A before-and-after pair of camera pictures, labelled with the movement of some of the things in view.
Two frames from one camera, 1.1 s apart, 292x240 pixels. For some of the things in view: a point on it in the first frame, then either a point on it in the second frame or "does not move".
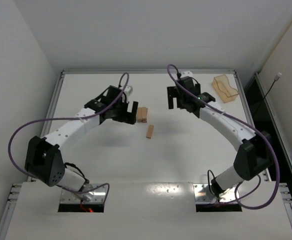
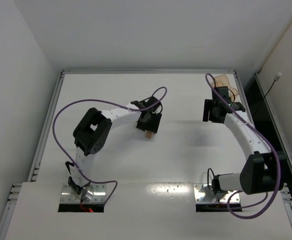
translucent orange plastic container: [224, 89] does not move
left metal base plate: [98, 195] does not move
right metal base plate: [202, 194] does not move
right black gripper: [174, 92] -> [207, 110]
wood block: [150, 130] does not move
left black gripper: [122, 113] -> [148, 124]
